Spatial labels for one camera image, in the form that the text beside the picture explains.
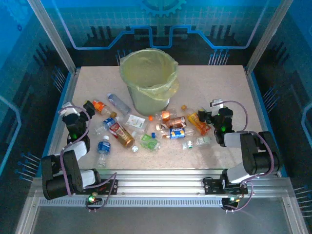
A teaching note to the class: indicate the clear bottle orange cap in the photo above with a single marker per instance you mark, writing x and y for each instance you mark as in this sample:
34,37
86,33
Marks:
165,115

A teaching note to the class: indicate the crushed clear plastic bottle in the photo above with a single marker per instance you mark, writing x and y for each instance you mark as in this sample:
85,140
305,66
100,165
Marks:
99,129

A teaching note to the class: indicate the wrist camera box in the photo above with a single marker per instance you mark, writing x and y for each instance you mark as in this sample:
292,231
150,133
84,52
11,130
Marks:
215,103
68,109

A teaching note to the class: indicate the perforated metal strip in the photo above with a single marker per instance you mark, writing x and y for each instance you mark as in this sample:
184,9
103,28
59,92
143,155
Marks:
158,202

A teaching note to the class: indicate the brown tea bottle red label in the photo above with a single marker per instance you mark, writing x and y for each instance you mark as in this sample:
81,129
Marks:
122,135

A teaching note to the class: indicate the grey metal waste bin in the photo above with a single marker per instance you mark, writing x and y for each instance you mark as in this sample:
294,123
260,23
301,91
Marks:
146,104

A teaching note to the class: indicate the grey metal plate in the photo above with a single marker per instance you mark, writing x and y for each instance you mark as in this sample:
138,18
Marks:
158,219

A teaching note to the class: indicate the tan bottle cap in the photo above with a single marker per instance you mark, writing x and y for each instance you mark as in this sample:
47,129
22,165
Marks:
184,107

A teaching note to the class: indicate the aluminium frame post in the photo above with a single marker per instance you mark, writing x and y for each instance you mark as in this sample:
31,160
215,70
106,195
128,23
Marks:
52,36
268,36

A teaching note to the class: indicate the water bottle blue label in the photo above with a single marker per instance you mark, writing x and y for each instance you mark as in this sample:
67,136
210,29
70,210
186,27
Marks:
104,147

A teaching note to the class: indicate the crushed bottle green label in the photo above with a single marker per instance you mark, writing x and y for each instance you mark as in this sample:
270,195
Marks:
150,143

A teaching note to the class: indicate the small bottle green white label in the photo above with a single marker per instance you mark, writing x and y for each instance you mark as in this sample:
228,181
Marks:
202,140

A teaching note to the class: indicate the small clear bottle white cap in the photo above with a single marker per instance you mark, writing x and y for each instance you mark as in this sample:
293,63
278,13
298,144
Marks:
134,134

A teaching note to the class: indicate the crushed bottle blue label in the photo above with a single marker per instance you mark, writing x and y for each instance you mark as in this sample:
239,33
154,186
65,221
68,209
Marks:
109,122

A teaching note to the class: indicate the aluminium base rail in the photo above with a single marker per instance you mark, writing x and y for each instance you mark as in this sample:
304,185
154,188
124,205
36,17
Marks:
158,182

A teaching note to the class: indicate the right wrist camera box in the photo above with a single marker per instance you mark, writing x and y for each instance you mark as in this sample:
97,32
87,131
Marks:
215,103

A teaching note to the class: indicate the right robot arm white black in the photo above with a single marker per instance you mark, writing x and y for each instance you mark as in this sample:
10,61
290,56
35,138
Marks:
263,156

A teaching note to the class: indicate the orange juice bottle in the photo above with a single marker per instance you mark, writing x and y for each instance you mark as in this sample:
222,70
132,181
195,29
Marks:
198,125

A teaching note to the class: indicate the bottle copper label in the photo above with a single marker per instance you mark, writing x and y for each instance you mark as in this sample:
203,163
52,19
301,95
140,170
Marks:
176,122

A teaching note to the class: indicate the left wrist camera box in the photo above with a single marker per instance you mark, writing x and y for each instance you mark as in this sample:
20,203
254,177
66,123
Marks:
68,109

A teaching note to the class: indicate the blue Pepsi bottle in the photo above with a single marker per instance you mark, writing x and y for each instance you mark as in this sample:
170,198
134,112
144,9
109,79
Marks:
177,133

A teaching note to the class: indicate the yellow-green plastic bin liner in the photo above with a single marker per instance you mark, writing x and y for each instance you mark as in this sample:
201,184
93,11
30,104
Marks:
146,70

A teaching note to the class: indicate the small board with green light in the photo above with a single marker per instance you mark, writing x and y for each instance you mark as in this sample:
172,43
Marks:
231,199
91,198

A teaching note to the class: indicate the clear water bottle grey label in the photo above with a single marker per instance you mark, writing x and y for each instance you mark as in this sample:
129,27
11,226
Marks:
119,103

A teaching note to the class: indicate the small bottle orange label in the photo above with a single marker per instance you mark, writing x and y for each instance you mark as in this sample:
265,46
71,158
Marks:
101,106

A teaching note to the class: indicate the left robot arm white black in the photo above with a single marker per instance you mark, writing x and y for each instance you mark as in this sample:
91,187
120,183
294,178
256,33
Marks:
58,175

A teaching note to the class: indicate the square clear bottle white label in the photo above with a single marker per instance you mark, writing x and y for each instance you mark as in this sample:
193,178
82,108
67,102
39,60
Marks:
135,122

